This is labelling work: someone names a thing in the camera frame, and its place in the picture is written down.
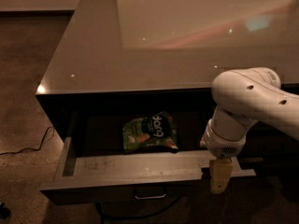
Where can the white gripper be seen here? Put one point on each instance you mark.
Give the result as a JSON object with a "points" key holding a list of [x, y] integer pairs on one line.
{"points": [[223, 145]]}

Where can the grey drawer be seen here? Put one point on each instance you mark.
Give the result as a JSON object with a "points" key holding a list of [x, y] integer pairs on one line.
{"points": [[94, 168]]}

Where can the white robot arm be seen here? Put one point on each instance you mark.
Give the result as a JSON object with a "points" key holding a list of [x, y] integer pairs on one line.
{"points": [[244, 97]]}

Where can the dark cabinet with glossy top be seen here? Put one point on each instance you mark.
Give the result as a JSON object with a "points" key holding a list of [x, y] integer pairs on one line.
{"points": [[123, 59]]}

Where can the green snack bag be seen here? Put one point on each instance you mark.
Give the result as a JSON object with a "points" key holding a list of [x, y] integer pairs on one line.
{"points": [[156, 133]]}

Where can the black plug on floor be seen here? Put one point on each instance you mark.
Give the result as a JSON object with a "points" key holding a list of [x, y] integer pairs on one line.
{"points": [[4, 212]]}

